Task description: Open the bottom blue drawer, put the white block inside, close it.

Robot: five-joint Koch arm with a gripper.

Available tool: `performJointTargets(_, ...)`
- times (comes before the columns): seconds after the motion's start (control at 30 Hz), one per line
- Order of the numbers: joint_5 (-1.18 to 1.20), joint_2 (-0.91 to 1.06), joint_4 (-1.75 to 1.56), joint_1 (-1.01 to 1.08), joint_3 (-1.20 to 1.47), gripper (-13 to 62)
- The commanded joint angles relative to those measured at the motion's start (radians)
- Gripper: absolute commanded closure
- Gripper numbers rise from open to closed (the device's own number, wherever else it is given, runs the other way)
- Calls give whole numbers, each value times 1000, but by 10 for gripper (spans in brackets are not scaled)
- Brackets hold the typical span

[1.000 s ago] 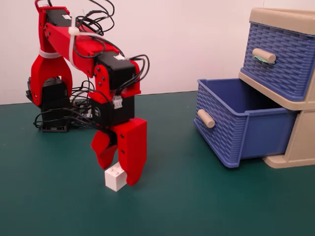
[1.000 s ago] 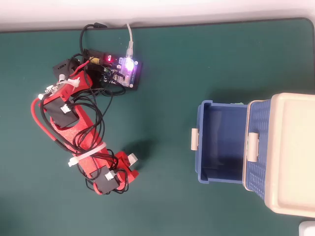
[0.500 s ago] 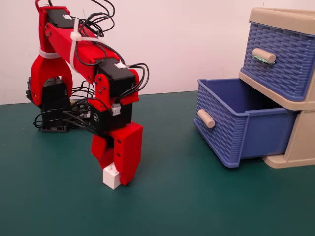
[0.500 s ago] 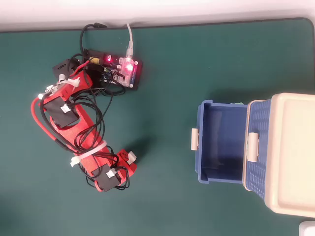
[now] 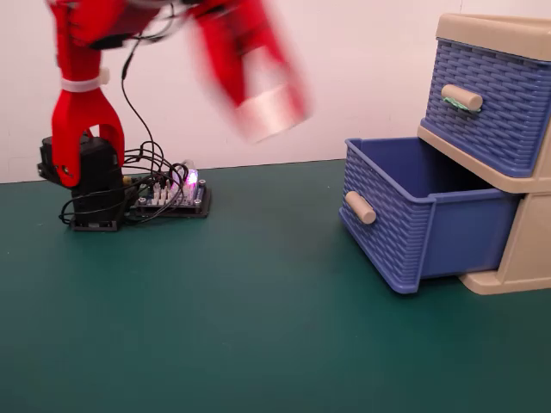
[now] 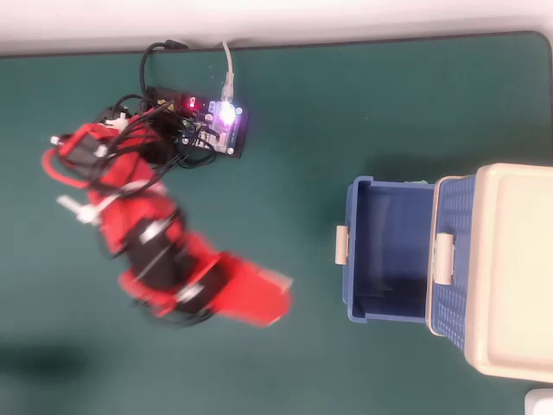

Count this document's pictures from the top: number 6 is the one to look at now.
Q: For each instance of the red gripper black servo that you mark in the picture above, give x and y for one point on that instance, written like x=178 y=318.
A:
x=168 y=272

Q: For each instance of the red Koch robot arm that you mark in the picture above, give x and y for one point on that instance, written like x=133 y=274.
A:
x=129 y=181

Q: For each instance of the beige plastic drawer cabinet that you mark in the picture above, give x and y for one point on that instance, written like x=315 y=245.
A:
x=518 y=268

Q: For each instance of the dark green table mat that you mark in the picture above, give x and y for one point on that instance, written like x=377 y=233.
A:
x=302 y=372

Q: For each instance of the motor controller circuit board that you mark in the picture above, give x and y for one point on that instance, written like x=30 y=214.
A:
x=211 y=125

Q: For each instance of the white zip tie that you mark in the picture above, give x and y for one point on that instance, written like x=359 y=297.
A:
x=84 y=212

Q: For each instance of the green putty piece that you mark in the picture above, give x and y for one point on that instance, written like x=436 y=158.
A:
x=417 y=182

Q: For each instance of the white object corner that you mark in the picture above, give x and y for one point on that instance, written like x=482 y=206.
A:
x=540 y=403

